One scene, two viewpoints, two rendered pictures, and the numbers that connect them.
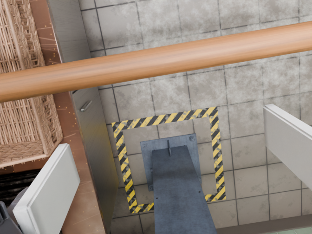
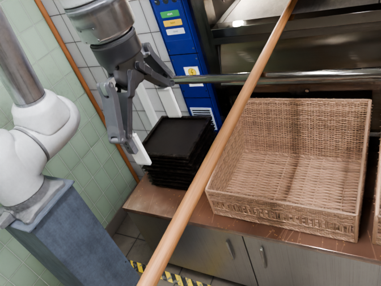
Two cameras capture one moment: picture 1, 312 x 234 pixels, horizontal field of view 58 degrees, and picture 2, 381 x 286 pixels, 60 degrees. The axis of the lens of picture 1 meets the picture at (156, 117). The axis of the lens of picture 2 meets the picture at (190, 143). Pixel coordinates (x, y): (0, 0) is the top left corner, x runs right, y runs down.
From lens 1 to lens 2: 0.51 m
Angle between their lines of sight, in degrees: 44
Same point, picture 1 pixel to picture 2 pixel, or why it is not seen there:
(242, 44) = (180, 215)
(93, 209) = (153, 209)
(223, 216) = not seen: outside the picture
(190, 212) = (97, 271)
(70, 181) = (170, 110)
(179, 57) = (191, 189)
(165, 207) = (115, 259)
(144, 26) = not seen: outside the picture
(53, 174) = (173, 102)
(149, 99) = not seen: outside the picture
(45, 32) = (295, 236)
